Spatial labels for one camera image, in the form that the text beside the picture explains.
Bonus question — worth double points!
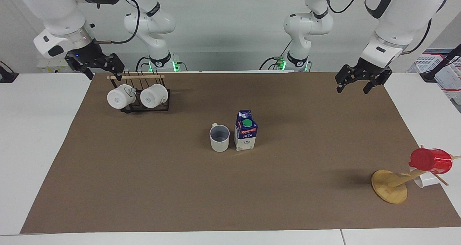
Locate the grey mug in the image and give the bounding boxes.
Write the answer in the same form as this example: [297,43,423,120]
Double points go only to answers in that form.
[210,123,230,152]

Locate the white plastic basket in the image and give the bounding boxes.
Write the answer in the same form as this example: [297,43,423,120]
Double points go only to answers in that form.
[434,57,461,105]
[407,53,444,75]

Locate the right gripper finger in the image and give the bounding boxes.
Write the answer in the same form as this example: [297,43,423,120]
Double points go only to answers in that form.
[104,53,125,82]
[65,57,94,81]

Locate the black cable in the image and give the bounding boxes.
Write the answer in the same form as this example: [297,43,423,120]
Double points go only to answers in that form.
[94,0,141,45]
[400,18,433,55]
[135,55,152,73]
[322,0,366,14]
[259,40,293,71]

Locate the red mug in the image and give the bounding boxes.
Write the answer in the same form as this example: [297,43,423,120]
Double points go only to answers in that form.
[409,148,453,175]

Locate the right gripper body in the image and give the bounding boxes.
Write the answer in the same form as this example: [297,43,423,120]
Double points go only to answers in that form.
[65,39,108,70]

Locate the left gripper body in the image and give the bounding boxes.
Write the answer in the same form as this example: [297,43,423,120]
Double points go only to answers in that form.
[354,57,393,78]

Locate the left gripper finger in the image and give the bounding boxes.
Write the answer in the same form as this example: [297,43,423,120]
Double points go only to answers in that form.
[335,65,361,94]
[363,70,392,94]

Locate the black wire mug rack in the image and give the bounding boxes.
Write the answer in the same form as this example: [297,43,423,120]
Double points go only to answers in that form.
[107,70,171,113]

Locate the black stand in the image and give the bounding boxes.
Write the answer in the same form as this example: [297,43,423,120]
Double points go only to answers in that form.
[420,43,461,83]
[0,61,19,83]

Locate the white mug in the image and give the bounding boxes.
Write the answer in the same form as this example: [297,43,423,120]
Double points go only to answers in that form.
[410,167,442,188]
[107,84,137,110]
[140,84,169,108]

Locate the wooden mug tree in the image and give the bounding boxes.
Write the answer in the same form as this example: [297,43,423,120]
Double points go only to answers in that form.
[371,144,461,204]

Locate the blue and white milk carton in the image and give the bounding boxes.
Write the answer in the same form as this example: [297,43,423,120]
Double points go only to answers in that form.
[234,110,258,151]

